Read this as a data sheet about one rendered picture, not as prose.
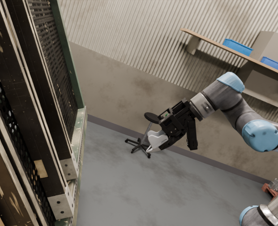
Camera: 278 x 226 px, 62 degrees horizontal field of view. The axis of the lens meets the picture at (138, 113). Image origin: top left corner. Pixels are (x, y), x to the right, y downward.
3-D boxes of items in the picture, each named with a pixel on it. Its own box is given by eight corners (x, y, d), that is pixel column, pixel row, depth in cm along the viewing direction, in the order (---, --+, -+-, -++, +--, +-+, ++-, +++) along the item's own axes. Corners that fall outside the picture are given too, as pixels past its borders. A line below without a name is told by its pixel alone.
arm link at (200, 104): (210, 106, 78) (218, 115, 70) (198, 115, 78) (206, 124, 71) (197, 89, 76) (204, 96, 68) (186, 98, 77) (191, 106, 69)
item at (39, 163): (40, 178, 86) (48, 176, 87) (33, 161, 83) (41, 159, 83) (42, 173, 89) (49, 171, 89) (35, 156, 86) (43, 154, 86)
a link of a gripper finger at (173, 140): (156, 142, 77) (177, 126, 76) (160, 145, 78) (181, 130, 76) (158, 149, 73) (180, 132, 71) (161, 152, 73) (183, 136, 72)
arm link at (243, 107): (246, 145, 69) (225, 117, 67) (234, 129, 80) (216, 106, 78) (271, 129, 67) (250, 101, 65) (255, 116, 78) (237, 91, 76)
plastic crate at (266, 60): (272, 69, 335) (276, 63, 332) (281, 71, 317) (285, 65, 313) (255, 61, 331) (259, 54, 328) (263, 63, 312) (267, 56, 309)
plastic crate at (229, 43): (241, 54, 329) (245, 47, 325) (249, 57, 307) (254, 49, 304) (220, 45, 324) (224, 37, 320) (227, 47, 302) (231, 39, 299)
